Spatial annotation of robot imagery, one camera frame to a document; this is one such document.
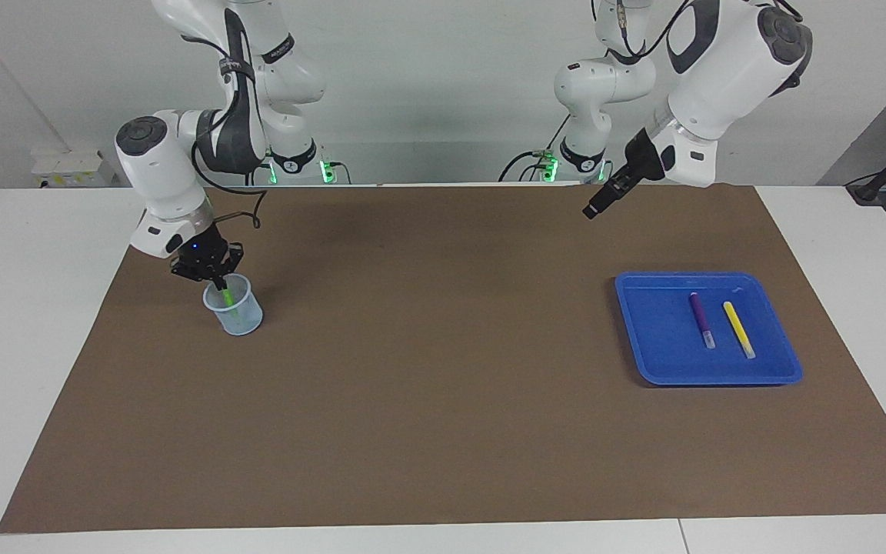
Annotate yellow pen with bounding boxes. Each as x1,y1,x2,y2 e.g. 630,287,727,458
723,301,757,359

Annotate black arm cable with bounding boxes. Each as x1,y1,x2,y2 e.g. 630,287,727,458
593,0,805,66
182,35,269,230

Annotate clear plastic cup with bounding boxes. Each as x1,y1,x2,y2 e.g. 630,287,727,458
203,273,265,338

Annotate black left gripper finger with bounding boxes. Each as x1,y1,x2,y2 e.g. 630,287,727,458
582,171,636,221

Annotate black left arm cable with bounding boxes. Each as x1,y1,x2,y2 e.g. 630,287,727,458
593,0,805,66

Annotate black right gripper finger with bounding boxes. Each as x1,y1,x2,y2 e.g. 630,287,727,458
216,242,246,292
170,260,222,292

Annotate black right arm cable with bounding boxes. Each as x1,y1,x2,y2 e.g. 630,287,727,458
182,35,269,230

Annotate purple pen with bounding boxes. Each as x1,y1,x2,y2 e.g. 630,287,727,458
688,292,717,349

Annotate blue plastic tray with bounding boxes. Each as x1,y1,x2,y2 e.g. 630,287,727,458
614,271,804,387

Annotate brown table mat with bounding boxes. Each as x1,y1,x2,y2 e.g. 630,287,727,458
0,183,886,534

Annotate black left base cable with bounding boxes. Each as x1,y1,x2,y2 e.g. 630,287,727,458
498,115,571,183

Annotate white socket box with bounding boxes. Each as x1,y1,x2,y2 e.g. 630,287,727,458
32,150,119,188

